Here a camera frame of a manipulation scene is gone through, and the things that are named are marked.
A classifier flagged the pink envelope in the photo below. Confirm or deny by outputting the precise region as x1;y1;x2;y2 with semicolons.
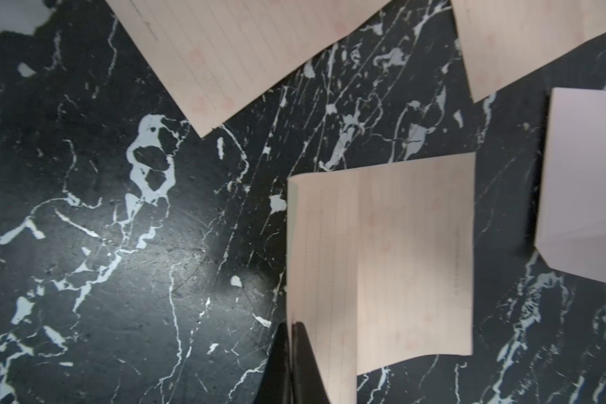
535;88;606;283

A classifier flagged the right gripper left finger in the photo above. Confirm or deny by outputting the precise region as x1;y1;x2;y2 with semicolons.
254;323;292;404

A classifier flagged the cream letter paper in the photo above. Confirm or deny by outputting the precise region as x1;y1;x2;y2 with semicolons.
451;0;606;102
108;0;386;137

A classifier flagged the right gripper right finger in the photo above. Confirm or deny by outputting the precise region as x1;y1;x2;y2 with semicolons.
291;323;330;404

